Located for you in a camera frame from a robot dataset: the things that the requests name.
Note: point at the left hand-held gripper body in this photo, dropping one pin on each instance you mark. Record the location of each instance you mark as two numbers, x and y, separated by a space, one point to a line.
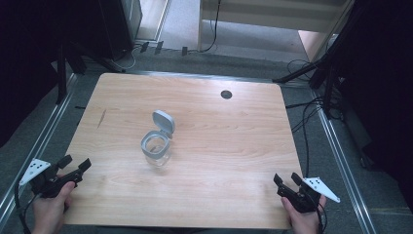
48 182

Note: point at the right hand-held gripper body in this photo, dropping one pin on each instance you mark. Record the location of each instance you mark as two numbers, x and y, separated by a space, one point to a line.
307 195

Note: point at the clear jar with grey lid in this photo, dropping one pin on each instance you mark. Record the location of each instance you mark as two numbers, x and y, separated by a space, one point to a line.
159 139

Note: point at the person's right hand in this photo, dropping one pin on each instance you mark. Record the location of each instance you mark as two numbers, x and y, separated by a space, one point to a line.
303 217

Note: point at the person's left hand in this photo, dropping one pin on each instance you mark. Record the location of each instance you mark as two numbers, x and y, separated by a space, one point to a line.
52 209

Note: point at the grey table grommet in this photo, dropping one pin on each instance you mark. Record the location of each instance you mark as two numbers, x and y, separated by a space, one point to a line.
226 94

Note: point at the black metal stand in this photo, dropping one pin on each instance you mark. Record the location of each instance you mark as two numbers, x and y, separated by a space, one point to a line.
74 58
321 71

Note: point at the black cabinet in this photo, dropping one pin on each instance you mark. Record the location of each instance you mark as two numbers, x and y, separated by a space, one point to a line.
120 26

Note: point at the aluminium floor rail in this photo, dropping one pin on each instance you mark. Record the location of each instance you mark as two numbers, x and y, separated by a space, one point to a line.
345 172
32 152

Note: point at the white frame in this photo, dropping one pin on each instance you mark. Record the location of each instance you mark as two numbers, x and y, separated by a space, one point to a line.
259 16

